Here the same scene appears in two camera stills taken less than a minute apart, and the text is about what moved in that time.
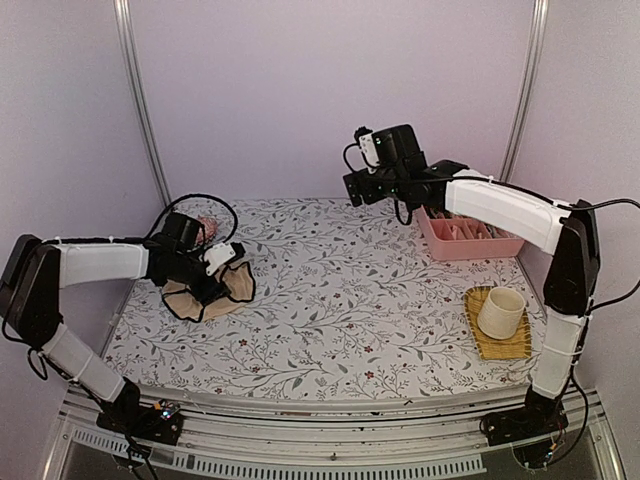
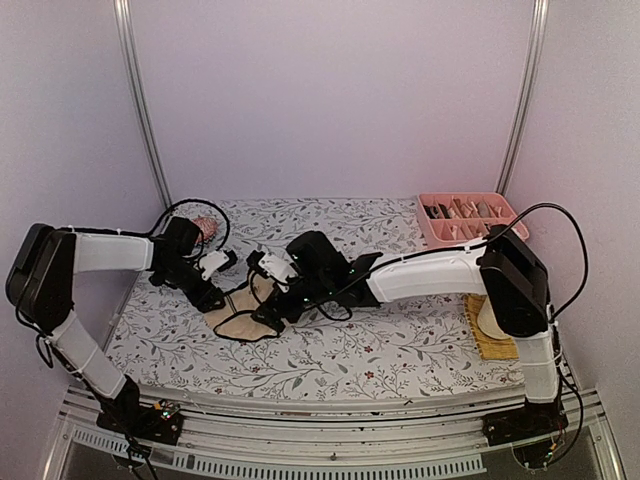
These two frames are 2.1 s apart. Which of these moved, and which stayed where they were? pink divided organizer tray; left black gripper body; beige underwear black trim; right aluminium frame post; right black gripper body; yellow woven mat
Moved: beige underwear black trim; right black gripper body
Stayed: pink divided organizer tray; right aluminium frame post; yellow woven mat; left black gripper body
